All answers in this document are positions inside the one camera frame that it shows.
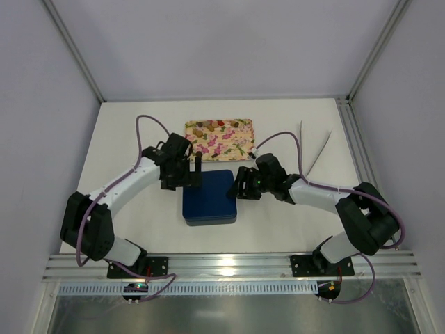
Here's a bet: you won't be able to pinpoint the slotted cable duct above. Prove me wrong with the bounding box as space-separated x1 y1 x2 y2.
58 280 318 296

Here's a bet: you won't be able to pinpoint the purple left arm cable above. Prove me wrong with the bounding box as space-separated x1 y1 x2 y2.
75 114 178 303

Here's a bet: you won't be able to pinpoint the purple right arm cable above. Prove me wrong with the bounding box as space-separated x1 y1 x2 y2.
250 131 407 303

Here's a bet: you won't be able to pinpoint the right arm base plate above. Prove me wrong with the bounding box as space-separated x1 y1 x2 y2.
289 254 355 278

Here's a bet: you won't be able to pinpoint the floral serving tray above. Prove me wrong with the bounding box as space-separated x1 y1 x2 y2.
184 118 255 162

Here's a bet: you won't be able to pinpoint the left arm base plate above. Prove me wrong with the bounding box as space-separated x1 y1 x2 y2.
106 255 169 279

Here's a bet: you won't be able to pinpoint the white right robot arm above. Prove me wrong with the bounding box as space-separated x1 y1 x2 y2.
227 153 400 276

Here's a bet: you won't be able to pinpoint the blue box lid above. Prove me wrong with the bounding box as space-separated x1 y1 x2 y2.
182 170 237 219

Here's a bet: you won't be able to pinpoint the blue chocolate box with tray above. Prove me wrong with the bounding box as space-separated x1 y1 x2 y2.
184 216 237 227

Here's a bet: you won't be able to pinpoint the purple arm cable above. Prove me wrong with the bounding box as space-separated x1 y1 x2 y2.
250 131 407 303
75 114 178 303

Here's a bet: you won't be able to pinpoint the aluminium frame rail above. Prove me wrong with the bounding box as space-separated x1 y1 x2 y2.
42 250 421 282

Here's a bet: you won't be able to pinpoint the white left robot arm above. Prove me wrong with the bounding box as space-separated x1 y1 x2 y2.
60 133 202 276

